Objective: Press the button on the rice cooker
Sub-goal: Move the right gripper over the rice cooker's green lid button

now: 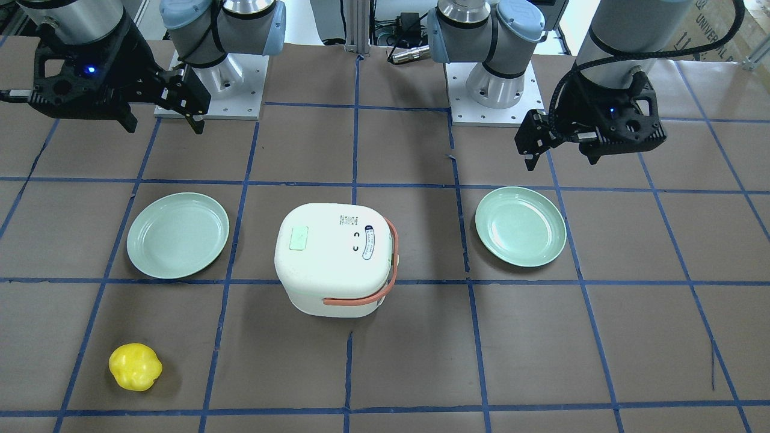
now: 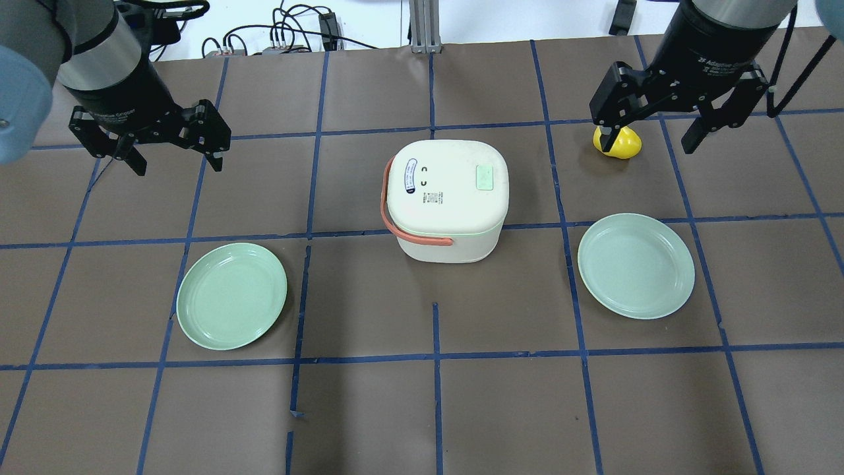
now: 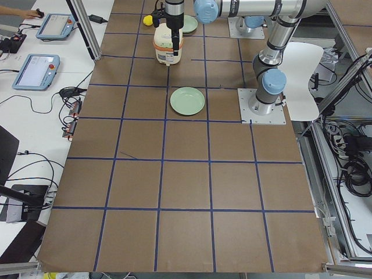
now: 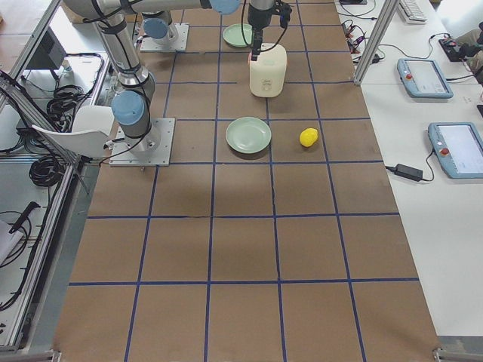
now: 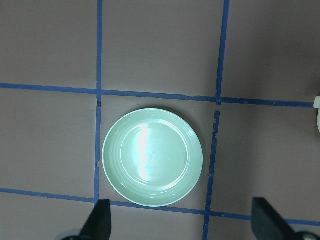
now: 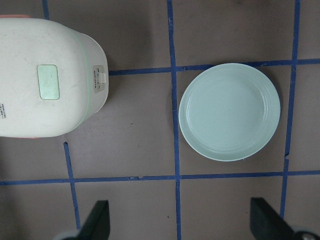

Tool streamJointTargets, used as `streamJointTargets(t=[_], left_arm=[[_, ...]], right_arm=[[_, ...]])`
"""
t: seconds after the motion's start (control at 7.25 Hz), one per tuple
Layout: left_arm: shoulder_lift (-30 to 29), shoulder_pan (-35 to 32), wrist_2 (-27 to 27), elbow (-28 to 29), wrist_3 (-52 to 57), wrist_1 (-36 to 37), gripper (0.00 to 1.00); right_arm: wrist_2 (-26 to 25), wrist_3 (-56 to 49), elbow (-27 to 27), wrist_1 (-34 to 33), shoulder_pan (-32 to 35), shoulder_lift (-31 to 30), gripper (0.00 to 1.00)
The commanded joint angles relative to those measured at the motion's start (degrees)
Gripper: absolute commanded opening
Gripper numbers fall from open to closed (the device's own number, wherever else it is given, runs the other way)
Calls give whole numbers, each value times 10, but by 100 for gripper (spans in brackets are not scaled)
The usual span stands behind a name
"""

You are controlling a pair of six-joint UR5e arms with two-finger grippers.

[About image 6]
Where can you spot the white rice cooker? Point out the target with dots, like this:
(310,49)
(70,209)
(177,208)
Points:
(52,78)

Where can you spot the light green plate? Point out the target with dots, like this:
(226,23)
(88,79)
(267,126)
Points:
(229,112)

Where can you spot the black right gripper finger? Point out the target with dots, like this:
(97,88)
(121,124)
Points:
(266,223)

